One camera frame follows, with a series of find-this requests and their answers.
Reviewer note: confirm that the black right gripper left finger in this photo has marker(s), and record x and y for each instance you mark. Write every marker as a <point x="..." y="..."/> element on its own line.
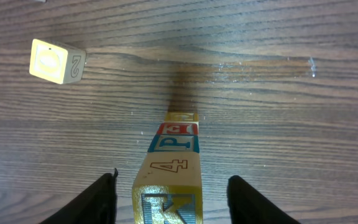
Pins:
<point x="95" y="205"/>

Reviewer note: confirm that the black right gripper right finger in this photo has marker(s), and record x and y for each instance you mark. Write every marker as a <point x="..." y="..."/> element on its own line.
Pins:
<point x="248" y="206"/>

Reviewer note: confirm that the yellow-top wooden block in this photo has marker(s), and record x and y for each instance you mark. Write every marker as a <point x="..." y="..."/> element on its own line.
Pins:
<point x="168" y="189"/>

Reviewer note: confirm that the bird picture blue-sided block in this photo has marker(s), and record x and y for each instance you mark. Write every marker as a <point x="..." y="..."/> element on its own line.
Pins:
<point x="174" y="143"/>

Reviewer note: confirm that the green-sided number five block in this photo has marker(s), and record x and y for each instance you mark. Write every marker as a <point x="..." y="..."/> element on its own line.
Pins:
<point x="178" y="129"/>

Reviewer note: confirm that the yellow-sided picture wooden block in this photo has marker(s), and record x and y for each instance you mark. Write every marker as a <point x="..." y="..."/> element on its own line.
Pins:
<point x="180" y="117"/>

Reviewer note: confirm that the yellow number two block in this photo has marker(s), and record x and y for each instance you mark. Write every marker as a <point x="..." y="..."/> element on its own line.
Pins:
<point x="56" y="62"/>

